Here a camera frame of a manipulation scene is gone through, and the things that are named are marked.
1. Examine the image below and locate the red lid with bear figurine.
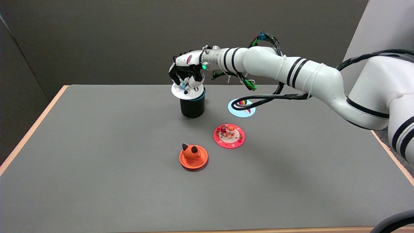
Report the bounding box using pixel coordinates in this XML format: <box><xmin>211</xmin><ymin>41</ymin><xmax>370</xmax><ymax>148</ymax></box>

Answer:
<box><xmin>213</xmin><ymin>124</ymin><xmax>245</xmax><ymax>149</ymax></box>

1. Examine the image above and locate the white cup lid with figurine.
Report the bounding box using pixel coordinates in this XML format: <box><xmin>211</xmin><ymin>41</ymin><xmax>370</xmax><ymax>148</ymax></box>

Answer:
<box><xmin>171</xmin><ymin>83</ymin><xmax>205</xmax><ymax>98</ymax></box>

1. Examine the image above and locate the thick dark grey hose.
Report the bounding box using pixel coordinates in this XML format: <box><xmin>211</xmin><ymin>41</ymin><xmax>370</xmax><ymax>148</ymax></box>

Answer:
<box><xmin>370</xmin><ymin>209</ymin><xmax>414</xmax><ymax>233</ymax></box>

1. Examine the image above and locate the orange lid with cat figurine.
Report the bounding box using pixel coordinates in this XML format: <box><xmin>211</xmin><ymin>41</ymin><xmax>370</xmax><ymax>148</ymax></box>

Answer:
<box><xmin>179</xmin><ymin>143</ymin><xmax>209</xmax><ymax>170</ymax></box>

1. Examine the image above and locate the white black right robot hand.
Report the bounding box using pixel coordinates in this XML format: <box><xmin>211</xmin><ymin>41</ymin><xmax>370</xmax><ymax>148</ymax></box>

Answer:
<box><xmin>168</xmin><ymin>51</ymin><xmax>206</xmax><ymax>90</ymax></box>

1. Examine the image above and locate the green black wire bundle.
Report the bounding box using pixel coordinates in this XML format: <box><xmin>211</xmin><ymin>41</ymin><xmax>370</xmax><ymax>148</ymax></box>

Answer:
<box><xmin>211</xmin><ymin>32</ymin><xmax>282</xmax><ymax>92</ymax></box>

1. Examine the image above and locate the light blue lid with balloon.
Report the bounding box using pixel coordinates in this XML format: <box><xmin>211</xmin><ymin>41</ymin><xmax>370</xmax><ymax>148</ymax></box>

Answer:
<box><xmin>228</xmin><ymin>98</ymin><xmax>256</xmax><ymax>118</ymax></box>

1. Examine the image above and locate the black cup with teal interior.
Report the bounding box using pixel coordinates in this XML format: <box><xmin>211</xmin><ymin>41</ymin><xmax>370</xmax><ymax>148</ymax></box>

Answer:
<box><xmin>180</xmin><ymin>90</ymin><xmax>206</xmax><ymax>118</ymax></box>

